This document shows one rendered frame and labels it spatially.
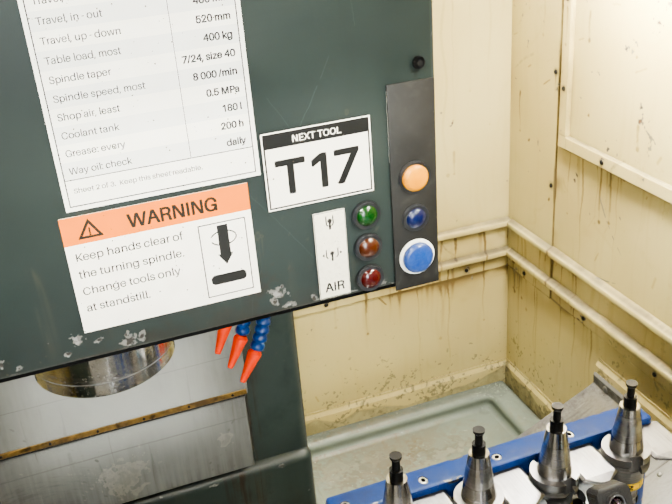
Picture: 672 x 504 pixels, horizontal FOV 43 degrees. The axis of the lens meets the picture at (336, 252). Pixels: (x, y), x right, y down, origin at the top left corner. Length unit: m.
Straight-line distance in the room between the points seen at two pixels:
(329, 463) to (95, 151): 1.59
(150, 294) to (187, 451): 0.93
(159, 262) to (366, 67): 0.24
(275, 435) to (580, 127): 0.87
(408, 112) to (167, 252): 0.24
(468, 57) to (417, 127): 1.21
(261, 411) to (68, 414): 0.37
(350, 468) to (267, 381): 0.58
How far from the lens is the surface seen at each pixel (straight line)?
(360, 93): 0.74
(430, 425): 2.29
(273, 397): 1.68
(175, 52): 0.69
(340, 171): 0.75
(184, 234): 0.73
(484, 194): 2.10
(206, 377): 1.57
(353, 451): 2.22
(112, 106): 0.69
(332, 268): 0.79
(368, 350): 2.15
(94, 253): 0.73
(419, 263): 0.81
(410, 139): 0.77
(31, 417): 1.56
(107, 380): 0.93
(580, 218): 1.90
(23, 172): 0.70
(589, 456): 1.22
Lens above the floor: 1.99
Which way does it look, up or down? 26 degrees down
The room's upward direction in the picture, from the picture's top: 5 degrees counter-clockwise
